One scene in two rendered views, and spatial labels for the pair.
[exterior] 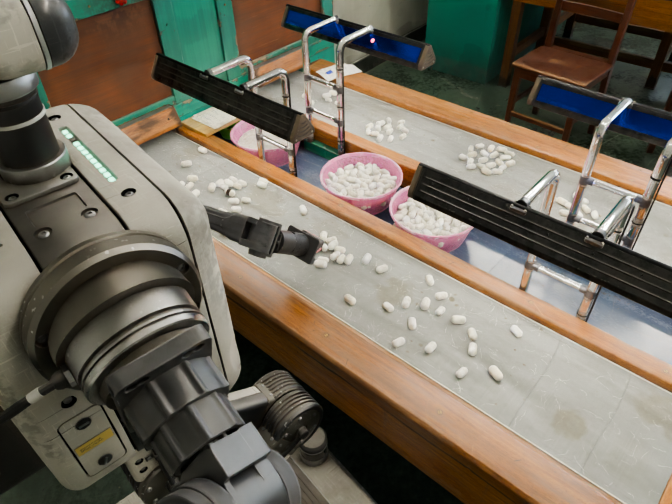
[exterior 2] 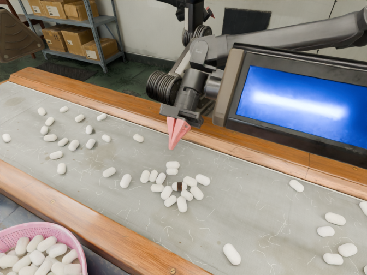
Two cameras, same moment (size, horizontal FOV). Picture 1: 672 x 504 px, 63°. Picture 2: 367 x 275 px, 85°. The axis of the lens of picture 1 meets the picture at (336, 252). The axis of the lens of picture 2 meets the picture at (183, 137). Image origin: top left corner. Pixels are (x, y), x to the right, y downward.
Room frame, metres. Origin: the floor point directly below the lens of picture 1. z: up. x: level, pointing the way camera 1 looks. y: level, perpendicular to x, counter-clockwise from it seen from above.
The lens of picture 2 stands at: (1.43, -0.03, 1.18)
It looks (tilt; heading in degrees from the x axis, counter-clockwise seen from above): 43 degrees down; 163
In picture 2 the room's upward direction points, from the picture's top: straight up
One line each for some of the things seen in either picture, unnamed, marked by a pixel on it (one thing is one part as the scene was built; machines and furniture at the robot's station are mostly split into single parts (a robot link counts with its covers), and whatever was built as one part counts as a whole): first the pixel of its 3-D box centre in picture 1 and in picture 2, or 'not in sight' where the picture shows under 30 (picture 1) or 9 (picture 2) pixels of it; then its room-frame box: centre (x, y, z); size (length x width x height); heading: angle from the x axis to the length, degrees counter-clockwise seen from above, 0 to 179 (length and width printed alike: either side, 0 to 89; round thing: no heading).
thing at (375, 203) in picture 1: (361, 186); not in sight; (1.49, -0.09, 0.72); 0.27 x 0.27 x 0.10
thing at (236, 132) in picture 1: (268, 142); not in sight; (1.78, 0.23, 0.72); 0.27 x 0.27 x 0.10
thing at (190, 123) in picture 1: (227, 112); not in sight; (1.93, 0.39, 0.77); 0.33 x 0.15 x 0.01; 137
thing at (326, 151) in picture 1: (339, 91); not in sight; (1.81, -0.03, 0.90); 0.20 x 0.19 x 0.45; 47
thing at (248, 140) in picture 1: (268, 145); not in sight; (1.78, 0.23, 0.71); 0.22 x 0.22 x 0.06
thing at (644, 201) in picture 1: (618, 195); not in sight; (1.16, -0.74, 0.90); 0.20 x 0.19 x 0.45; 47
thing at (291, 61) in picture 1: (280, 65); not in sight; (2.22, 0.20, 0.83); 0.30 x 0.06 x 0.07; 137
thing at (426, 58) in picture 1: (352, 33); not in sight; (1.88, -0.08, 1.08); 0.62 x 0.08 x 0.07; 47
